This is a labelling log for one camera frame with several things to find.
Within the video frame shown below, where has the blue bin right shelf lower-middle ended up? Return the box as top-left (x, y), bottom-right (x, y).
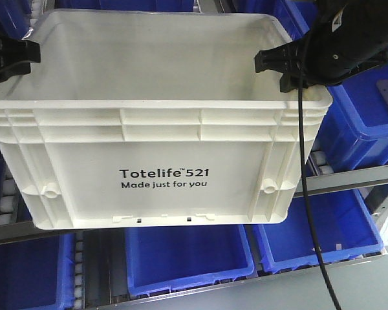
top-left (125, 225), bottom-right (254, 296)

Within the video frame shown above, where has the white plastic Totelife tote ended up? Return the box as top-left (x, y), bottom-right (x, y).
top-left (0, 10), bottom-right (332, 229)

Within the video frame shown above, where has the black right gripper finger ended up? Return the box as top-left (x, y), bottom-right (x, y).
top-left (279, 73), bottom-right (316, 93)
top-left (254, 40), bottom-right (304, 73)

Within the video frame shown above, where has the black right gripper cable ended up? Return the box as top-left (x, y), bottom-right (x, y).
top-left (296, 41), bottom-right (342, 310)

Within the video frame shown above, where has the blue bin right shelf upper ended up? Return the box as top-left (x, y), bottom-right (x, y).
top-left (286, 0), bottom-right (388, 172)

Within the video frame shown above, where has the blue bin right shelf lower-left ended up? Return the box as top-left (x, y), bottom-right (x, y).
top-left (0, 234), bottom-right (76, 309)

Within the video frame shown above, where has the shelf roller track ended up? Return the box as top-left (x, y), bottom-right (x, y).
top-left (73, 237), bottom-right (85, 309)
top-left (309, 150), bottom-right (334, 176)

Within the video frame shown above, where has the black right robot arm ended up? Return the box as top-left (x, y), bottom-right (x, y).
top-left (254, 1), bottom-right (388, 92)

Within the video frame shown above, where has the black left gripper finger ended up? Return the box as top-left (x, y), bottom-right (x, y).
top-left (0, 38), bottom-right (41, 73)
top-left (0, 63), bottom-right (31, 83)

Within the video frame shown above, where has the right shelf lower roller track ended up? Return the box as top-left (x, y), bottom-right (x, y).
top-left (73, 237), bottom-right (85, 309)

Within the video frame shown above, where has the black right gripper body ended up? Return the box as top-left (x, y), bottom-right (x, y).
top-left (299, 9), bottom-right (388, 86)

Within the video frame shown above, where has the blue bin right shelf lower-right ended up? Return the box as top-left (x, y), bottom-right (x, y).
top-left (252, 190), bottom-right (383, 273)

